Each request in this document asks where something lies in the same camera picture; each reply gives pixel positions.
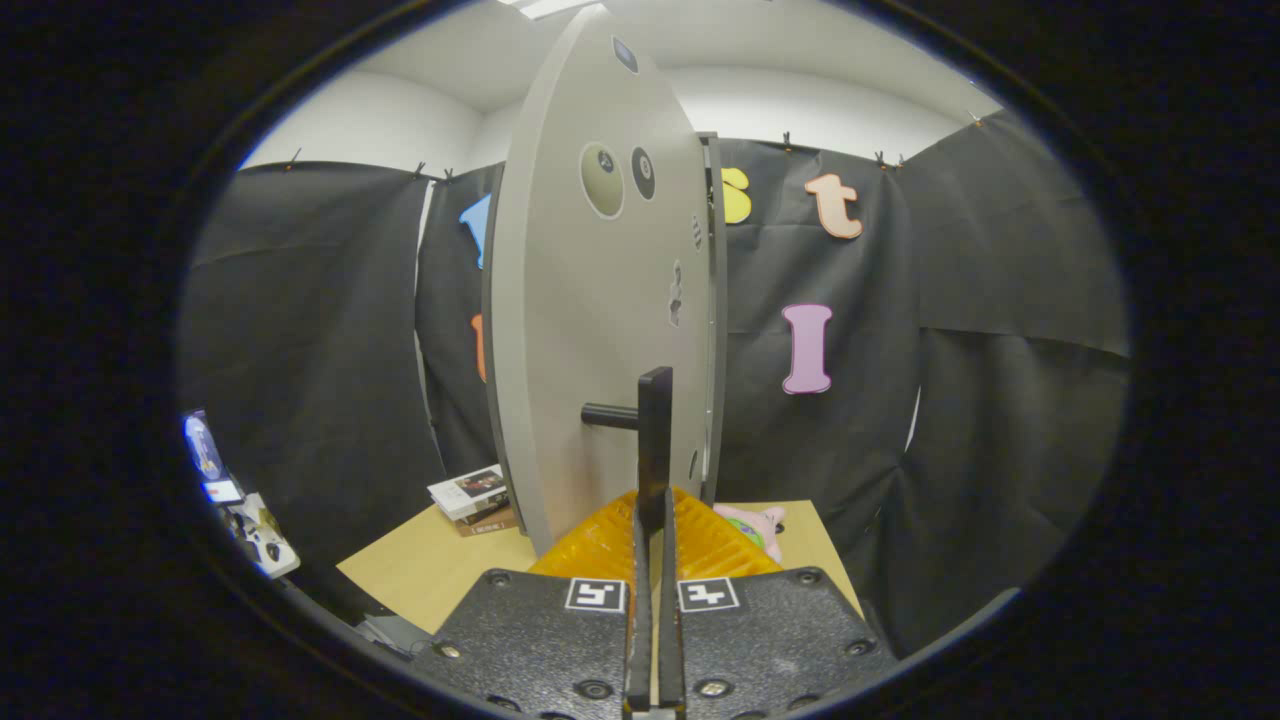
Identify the long ceiling light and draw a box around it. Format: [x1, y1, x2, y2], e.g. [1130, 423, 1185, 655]
[500, 0, 601, 21]

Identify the grey shoe cabinet door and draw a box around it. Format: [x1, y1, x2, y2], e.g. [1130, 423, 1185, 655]
[482, 5, 713, 556]

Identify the pink plush toy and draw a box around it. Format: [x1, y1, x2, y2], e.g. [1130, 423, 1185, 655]
[712, 503, 788, 551]

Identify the black door handle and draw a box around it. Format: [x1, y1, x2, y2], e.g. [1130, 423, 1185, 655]
[582, 367, 674, 536]

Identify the white patterned object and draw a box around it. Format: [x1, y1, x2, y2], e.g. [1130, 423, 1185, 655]
[222, 492, 301, 579]

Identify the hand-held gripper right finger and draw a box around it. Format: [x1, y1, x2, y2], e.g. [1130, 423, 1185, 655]
[655, 488, 901, 720]

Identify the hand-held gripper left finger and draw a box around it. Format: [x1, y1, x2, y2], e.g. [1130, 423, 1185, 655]
[410, 488, 653, 720]

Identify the grey shoe cabinet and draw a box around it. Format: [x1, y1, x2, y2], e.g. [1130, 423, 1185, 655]
[698, 130, 729, 506]

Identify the black backdrop cloth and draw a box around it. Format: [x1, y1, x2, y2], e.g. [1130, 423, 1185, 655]
[180, 110, 1131, 656]

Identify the brown book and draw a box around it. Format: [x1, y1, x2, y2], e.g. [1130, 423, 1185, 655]
[458, 508, 521, 538]

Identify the blue lit screen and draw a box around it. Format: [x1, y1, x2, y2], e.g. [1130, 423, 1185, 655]
[183, 410, 246, 506]

